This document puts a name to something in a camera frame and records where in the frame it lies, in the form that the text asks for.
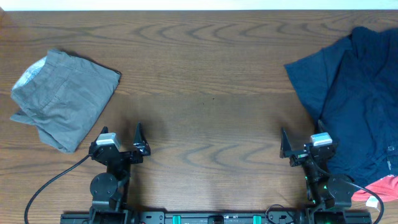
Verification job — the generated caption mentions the navy blue shorts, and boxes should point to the navy blue shorts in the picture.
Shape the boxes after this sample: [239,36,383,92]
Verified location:
[284,37,352,123]

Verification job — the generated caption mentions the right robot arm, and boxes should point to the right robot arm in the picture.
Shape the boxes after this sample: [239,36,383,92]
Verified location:
[280,128,354,223]

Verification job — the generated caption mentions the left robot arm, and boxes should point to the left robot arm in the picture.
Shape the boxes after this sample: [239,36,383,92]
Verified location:
[88,123,151,224]

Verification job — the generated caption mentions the navy blue shirt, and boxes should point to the navy blue shirt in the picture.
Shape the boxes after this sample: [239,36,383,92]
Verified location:
[321,27,397,187]

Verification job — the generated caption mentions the grey folded shorts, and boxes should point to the grey folded shorts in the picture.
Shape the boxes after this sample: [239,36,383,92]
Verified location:
[11,49,121,154]

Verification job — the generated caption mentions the red garment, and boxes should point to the red garment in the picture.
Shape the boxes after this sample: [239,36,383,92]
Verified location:
[351,175,398,202]

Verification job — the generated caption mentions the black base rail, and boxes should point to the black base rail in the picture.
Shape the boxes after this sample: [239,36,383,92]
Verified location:
[60,210,372,224]

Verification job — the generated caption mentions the right black cable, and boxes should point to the right black cable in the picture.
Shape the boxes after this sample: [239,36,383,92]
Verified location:
[310,158,385,224]

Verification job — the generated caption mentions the black cable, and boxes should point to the black cable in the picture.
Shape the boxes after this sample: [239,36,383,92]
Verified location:
[310,158,385,224]
[24,154,93,224]

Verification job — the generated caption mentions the left black cable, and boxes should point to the left black cable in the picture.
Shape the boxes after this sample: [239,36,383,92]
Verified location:
[24,154,93,224]

